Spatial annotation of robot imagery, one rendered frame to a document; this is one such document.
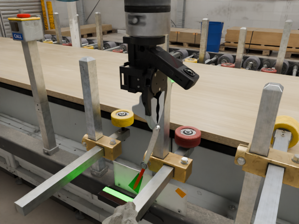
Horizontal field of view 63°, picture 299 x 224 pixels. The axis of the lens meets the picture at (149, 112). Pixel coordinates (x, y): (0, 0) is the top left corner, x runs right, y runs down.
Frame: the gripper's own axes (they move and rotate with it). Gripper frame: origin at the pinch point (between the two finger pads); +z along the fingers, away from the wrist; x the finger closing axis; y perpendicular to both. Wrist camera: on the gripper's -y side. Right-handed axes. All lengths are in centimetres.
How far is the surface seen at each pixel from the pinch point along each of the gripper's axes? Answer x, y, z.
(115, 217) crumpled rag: 17.3, -0.5, 13.2
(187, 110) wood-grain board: -34.1, 5.4, 11.1
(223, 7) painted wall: -724, 185, 5
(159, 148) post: -6.1, 2.0, 10.9
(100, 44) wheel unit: -115, 118, 10
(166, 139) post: -7.6, 0.9, 8.5
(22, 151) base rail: -4, 68, 34
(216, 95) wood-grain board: -54, 1, 11
